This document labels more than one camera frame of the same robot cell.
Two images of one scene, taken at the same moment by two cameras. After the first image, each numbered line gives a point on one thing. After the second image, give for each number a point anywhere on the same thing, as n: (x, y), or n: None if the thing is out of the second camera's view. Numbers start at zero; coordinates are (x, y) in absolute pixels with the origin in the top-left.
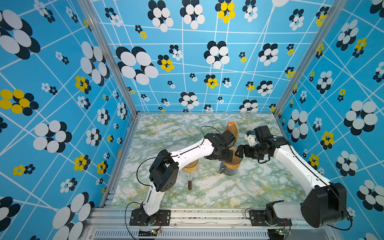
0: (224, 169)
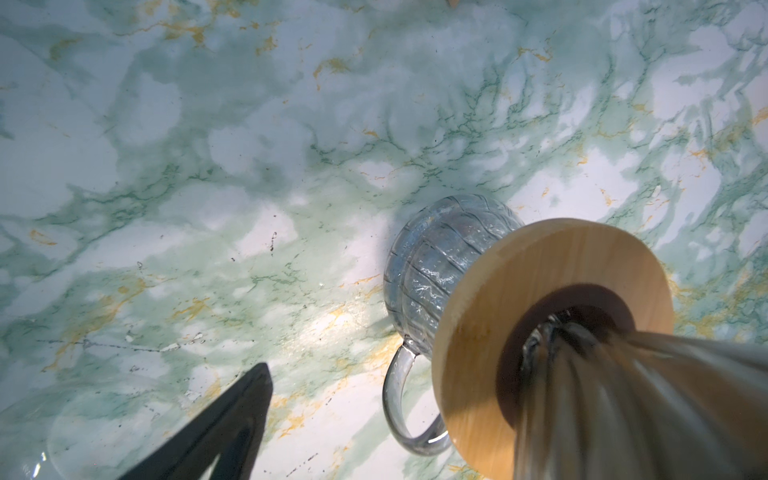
0: (425, 245)
